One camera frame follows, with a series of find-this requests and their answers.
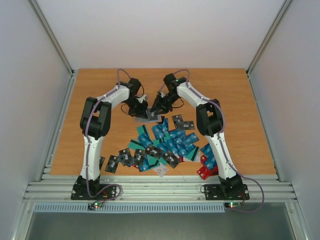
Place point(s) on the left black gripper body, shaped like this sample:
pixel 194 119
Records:
pixel 136 108

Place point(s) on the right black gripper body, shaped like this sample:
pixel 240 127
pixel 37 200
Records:
pixel 161 104

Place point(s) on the black vip membership card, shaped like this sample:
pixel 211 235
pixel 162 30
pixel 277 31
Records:
pixel 152 116

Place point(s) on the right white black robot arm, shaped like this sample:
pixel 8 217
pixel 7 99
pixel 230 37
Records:
pixel 211 124

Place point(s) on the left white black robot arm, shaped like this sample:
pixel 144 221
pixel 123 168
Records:
pixel 95 123

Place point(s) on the black card top right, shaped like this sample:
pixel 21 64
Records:
pixel 177 119

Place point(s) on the black card far right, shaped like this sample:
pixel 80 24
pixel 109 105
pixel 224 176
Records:
pixel 187 125

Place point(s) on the teal card magnetic stripe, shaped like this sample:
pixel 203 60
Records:
pixel 135 145

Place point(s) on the far left black vip card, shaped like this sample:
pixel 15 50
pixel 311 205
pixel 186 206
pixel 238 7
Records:
pixel 101 162

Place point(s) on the white card with red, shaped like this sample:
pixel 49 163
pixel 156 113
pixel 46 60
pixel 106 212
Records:
pixel 161 170

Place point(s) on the blue card right edge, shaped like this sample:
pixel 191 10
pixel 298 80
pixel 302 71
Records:
pixel 210 162

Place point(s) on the red card front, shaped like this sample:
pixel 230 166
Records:
pixel 204 172

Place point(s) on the left small circuit board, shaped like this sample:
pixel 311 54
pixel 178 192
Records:
pixel 96 205

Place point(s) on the small circuit board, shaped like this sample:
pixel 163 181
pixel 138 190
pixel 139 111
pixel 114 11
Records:
pixel 232 205
pixel 96 205

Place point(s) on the right small circuit board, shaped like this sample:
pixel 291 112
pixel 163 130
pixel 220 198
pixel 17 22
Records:
pixel 232 205

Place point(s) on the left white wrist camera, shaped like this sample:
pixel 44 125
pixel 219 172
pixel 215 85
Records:
pixel 142 99

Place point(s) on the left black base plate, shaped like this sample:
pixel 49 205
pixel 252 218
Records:
pixel 79 192

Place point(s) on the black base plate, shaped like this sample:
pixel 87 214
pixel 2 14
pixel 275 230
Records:
pixel 213 192
pixel 79 192

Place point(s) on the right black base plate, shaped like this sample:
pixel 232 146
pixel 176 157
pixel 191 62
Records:
pixel 213 192

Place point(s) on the grey slotted cable duct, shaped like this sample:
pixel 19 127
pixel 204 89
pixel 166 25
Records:
pixel 129 208

